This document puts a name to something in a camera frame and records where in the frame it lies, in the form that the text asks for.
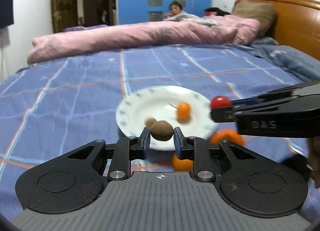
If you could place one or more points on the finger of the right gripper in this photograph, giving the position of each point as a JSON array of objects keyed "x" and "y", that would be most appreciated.
[
  {"x": 275, "y": 97},
  {"x": 266, "y": 113}
]

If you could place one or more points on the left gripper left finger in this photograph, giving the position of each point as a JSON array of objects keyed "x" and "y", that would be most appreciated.
[{"x": 126, "y": 150}]

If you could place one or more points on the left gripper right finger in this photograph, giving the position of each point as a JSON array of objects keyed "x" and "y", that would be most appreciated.
[{"x": 197, "y": 150}]

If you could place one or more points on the red cherry tomato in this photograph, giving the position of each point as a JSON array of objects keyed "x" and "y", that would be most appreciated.
[{"x": 220, "y": 101}]

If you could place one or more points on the large orange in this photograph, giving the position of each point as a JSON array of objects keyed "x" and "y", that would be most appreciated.
[{"x": 228, "y": 134}]

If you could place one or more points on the brown longan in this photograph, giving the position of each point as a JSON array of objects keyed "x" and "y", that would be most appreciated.
[
  {"x": 161, "y": 130},
  {"x": 149, "y": 122}
]

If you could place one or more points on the small tangerine with stem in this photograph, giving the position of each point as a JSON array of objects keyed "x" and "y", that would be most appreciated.
[{"x": 183, "y": 111}]

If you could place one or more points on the grey blue blanket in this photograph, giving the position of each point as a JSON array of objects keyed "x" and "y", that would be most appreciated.
[{"x": 293, "y": 61}]

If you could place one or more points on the white floral plate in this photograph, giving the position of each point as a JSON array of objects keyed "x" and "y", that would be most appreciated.
[{"x": 160, "y": 103}]

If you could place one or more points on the wooden headboard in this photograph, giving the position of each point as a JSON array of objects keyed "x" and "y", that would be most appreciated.
[{"x": 296, "y": 25}]

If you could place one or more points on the brown pillow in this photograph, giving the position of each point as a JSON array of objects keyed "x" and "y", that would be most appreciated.
[{"x": 265, "y": 13}]

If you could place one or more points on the pink quilt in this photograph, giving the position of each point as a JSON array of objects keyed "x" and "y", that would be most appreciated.
[{"x": 232, "y": 30}]

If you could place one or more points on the blue plaid bed sheet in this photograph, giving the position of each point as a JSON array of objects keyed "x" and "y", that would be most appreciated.
[{"x": 52, "y": 107}]

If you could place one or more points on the black clothing pile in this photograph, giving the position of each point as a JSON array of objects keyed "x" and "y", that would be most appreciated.
[{"x": 215, "y": 11}]

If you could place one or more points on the person lying in bed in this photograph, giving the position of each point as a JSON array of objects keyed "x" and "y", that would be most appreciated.
[{"x": 177, "y": 14}]

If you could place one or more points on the purple folded cloth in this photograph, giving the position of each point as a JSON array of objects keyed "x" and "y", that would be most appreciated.
[{"x": 81, "y": 28}]

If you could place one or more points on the black wall television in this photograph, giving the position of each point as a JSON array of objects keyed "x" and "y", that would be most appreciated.
[{"x": 6, "y": 13}]

